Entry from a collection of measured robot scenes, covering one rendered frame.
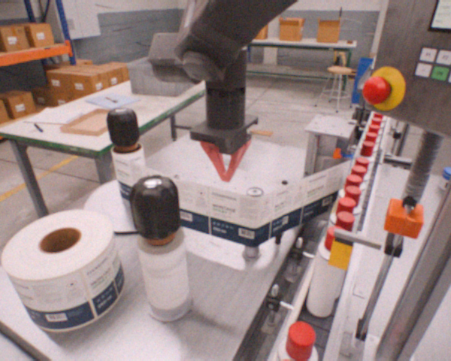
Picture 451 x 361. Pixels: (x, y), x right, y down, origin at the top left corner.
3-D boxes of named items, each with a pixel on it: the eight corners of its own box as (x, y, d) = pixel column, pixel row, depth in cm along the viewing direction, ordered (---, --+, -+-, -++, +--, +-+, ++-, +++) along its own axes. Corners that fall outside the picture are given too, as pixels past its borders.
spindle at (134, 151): (134, 188, 102) (120, 102, 87) (156, 195, 98) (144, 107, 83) (115, 202, 95) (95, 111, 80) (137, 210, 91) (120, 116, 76)
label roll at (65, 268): (4, 318, 62) (-26, 267, 54) (69, 250, 78) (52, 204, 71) (90, 342, 58) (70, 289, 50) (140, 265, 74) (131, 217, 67)
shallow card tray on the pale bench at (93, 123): (98, 113, 196) (97, 107, 194) (131, 116, 190) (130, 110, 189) (60, 132, 168) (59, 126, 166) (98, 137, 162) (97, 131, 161)
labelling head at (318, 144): (304, 189, 103) (316, 114, 90) (344, 199, 98) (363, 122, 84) (291, 211, 92) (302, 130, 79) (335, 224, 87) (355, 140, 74)
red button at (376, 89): (377, 72, 44) (362, 74, 43) (401, 77, 41) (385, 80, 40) (370, 98, 46) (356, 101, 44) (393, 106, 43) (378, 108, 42)
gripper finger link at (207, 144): (200, 183, 50) (197, 128, 45) (221, 164, 55) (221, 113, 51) (237, 193, 47) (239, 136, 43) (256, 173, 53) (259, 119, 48)
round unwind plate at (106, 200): (134, 170, 115) (133, 167, 114) (204, 191, 102) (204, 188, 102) (62, 213, 92) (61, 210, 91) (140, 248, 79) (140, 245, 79)
